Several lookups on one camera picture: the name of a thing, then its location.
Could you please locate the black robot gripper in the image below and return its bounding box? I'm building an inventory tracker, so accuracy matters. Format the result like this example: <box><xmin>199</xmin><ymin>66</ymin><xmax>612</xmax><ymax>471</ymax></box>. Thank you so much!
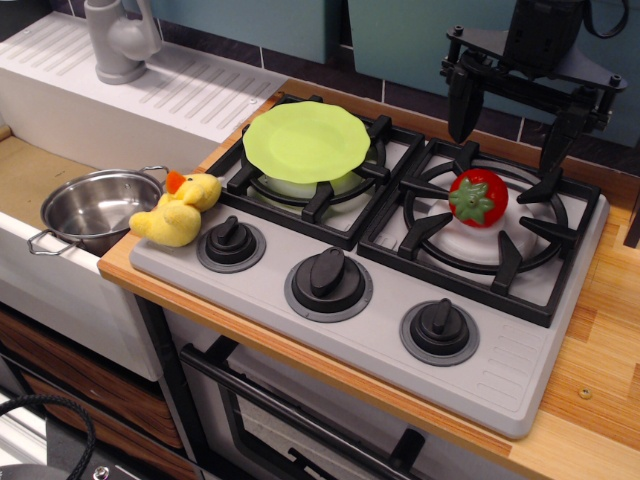
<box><xmin>441</xmin><ymin>1</ymin><xmax>628</xmax><ymax>174</ymax></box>

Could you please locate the red toy strawberry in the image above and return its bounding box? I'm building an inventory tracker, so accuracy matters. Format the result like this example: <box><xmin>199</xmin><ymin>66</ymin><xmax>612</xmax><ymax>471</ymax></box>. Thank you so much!
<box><xmin>448</xmin><ymin>168</ymin><xmax>509</xmax><ymax>229</ymax></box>

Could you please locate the yellow stuffed duck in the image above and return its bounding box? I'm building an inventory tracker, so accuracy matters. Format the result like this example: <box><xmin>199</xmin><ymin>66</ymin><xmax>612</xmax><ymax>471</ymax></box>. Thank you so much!
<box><xmin>129</xmin><ymin>171</ymin><xmax>222</xmax><ymax>247</ymax></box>

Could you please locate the light green plate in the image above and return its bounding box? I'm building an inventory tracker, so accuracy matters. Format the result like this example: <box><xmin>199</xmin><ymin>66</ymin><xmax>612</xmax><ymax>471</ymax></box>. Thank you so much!
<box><xmin>243</xmin><ymin>101</ymin><xmax>371</xmax><ymax>184</ymax></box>

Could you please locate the white toy sink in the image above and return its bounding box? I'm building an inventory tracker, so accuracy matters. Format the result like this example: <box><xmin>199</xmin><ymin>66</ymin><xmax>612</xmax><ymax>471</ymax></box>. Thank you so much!
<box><xmin>1</xmin><ymin>13</ymin><xmax>285</xmax><ymax>381</ymax></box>

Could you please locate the stainless steel pot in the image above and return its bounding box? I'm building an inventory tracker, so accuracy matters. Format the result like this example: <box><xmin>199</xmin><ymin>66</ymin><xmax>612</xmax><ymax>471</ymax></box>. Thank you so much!
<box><xmin>27</xmin><ymin>165</ymin><xmax>169</xmax><ymax>256</ymax></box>

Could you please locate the grey toy stove top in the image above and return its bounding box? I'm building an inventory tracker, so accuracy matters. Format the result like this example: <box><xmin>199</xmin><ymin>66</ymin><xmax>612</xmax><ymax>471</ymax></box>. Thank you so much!
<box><xmin>129</xmin><ymin>102</ymin><xmax>611</xmax><ymax>441</ymax></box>

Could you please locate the black left burner grate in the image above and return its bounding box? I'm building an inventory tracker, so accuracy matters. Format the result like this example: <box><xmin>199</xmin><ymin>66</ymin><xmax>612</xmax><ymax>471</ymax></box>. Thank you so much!
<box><xmin>208</xmin><ymin>95</ymin><xmax>425</xmax><ymax>250</ymax></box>

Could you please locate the black right stove knob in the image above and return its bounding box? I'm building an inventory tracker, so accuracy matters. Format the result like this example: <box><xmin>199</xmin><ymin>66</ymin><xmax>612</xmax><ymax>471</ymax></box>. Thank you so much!
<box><xmin>399</xmin><ymin>298</ymin><xmax>480</xmax><ymax>367</ymax></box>

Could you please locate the black stove knob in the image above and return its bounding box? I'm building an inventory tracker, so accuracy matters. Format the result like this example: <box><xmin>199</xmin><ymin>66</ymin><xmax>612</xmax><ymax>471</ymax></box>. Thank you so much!
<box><xmin>284</xmin><ymin>247</ymin><xmax>373</xmax><ymax>323</ymax></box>
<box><xmin>399</xmin><ymin>298</ymin><xmax>480</xmax><ymax>367</ymax></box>
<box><xmin>196</xmin><ymin>215</ymin><xmax>267</xmax><ymax>274</ymax></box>

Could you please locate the black middle stove knob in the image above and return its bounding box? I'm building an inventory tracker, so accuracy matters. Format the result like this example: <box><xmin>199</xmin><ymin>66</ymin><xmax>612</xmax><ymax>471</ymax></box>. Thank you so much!
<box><xmin>284</xmin><ymin>247</ymin><xmax>373</xmax><ymax>323</ymax></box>

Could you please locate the black left stove knob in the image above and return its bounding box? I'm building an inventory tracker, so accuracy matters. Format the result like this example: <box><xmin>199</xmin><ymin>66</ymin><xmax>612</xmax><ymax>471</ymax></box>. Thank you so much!
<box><xmin>196</xmin><ymin>215</ymin><xmax>267</xmax><ymax>274</ymax></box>

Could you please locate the grey toy faucet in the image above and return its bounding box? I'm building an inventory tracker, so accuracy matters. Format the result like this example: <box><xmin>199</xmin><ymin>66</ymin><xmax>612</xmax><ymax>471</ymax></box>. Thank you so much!
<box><xmin>84</xmin><ymin>0</ymin><xmax>162</xmax><ymax>85</ymax></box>

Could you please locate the toy oven door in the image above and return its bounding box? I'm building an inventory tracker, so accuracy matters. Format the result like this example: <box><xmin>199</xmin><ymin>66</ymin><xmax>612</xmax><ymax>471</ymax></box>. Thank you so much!
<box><xmin>179</xmin><ymin>336</ymin><xmax>509</xmax><ymax>479</ymax></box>

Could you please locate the wooden drawer front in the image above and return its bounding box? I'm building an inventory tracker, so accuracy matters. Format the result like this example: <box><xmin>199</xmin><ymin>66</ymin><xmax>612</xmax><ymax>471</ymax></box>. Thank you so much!
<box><xmin>1</xmin><ymin>305</ymin><xmax>199</xmax><ymax>479</ymax></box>

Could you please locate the teal wall cabinet right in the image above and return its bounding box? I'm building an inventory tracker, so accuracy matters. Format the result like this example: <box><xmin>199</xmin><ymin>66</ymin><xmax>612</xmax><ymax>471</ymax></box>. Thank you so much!
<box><xmin>347</xmin><ymin>0</ymin><xmax>639</xmax><ymax>147</ymax></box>

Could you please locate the teal wall cabinet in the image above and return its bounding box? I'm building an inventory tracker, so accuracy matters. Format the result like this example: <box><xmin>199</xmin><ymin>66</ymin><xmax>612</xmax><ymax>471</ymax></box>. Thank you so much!
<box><xmin>347</xmin><ymin>0</ymin><xmax>639</xmax><ymax>147</ymax></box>
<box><xmin>152</xmin><ymin>0</ymin><xmax>342</xmax><ymax>63</ymax></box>

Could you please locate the teal wall cabinet left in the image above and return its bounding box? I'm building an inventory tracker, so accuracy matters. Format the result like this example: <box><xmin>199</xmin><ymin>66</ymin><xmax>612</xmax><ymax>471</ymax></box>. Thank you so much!
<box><xmin>152</xmin><ymin>0</ymin><xmax>342</xmax><ymax>63</ymax></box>

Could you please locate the black oven door handle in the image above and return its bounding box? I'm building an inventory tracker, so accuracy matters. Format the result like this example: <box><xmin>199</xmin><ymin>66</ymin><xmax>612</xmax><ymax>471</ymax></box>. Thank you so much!
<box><xmin>179</xmin><ymin>344</ymin><xmax>425</xmax><ymax>479</ymax></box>

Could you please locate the black cable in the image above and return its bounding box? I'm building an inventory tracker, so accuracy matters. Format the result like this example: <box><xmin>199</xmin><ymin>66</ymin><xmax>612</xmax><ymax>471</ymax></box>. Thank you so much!
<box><xmin>0</xmin><ymin>393</ymin><xmax>96</xmax><ymax>480</ymax></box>

